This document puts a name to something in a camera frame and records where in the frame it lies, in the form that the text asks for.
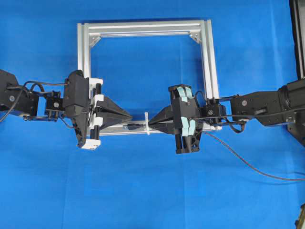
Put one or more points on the aluminium extrusion frame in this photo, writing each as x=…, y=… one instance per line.
x=89, y=34

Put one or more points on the white string loop tie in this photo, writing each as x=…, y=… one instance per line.
x=147, y=123

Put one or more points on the right black teal gripper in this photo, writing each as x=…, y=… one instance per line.
x=180, y=119

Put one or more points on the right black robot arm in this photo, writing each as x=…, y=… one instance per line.
x=270, y=108

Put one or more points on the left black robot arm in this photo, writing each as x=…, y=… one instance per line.
x=32, y=104

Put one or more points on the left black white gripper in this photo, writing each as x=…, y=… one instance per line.
x=82, y=96

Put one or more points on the dark object right bottom edge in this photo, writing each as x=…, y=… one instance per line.
x=300, y=222

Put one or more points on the black metal stand right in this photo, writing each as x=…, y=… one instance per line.
x=297, y=40

